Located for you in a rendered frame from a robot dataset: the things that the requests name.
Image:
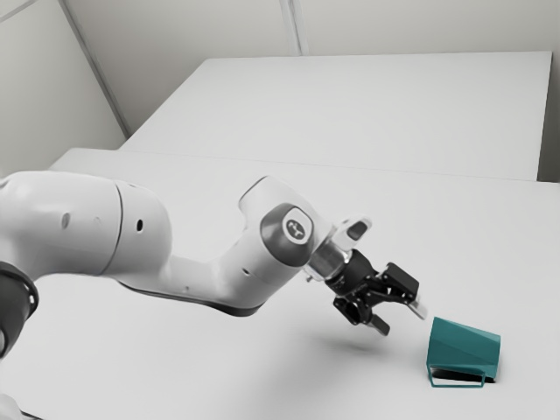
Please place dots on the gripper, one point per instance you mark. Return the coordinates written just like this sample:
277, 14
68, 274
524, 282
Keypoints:
355, 276

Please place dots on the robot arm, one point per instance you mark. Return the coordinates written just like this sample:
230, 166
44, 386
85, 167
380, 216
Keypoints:
87, 232

